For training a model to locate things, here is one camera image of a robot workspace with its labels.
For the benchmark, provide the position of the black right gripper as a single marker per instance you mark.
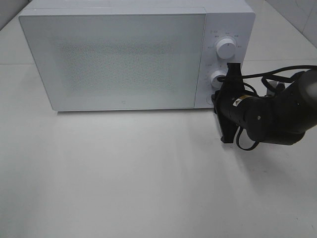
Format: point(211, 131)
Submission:
point(226, 100)

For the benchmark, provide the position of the white microwave oven body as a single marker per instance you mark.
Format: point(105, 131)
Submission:
point(224, 18)

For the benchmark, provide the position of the round white door button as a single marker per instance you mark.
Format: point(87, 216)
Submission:
point(208, 100)

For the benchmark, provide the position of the white timer knob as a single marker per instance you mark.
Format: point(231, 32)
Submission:
point(214, 78)

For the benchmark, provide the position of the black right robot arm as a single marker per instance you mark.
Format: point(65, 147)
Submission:
point(275, 107)

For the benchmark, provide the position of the upper white power knob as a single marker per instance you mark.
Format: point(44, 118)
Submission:
point(226, 48)

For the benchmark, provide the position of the white microwave door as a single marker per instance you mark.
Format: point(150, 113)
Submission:
point(95, 62)

